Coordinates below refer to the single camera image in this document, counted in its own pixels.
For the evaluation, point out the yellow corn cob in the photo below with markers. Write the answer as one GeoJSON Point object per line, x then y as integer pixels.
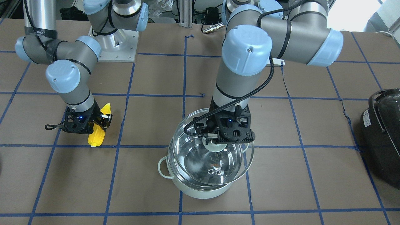
{"type": "Point", "coordinates": [97, 137]}

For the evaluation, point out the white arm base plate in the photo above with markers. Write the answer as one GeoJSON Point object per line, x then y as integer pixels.
{"type": "Point", "coordinates": [118, 47]}
{"type": "Point", "coordinates": [277, 62]}

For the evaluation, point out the pale green cooking pot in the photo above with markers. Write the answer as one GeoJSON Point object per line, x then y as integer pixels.
{"type": "Point", "coordinates": [188, 188]}

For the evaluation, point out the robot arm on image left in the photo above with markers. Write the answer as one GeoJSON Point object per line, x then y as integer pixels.
{"type": "Point", "coordinates": [70, 64]}

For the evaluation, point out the silver cable connector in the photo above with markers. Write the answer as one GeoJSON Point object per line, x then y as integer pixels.
{"type": "Point", "coordinates": [213, 28]}

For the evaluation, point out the black rice cooker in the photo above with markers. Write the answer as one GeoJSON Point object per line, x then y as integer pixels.
{"type": "Point", "coordinates": [381, 130]}

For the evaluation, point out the aluminium frame post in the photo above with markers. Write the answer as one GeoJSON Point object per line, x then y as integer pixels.
{"type": "Point", "coordinates": [185, 13]}

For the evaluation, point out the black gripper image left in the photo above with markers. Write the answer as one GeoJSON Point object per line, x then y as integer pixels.
{"type": "Point", "coordinates": [95, 113]}

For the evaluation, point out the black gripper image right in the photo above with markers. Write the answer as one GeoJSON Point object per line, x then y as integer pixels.
{"type": "Point", "coordinates": [213, 120]}

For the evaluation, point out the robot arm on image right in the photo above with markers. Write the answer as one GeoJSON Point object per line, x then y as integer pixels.
{"type": "Point", "coordinates": [256, 34]}

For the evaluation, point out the glass pot lid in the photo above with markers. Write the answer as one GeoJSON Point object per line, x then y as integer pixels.
{"type": "Point", "coordinates": [193, 161]}

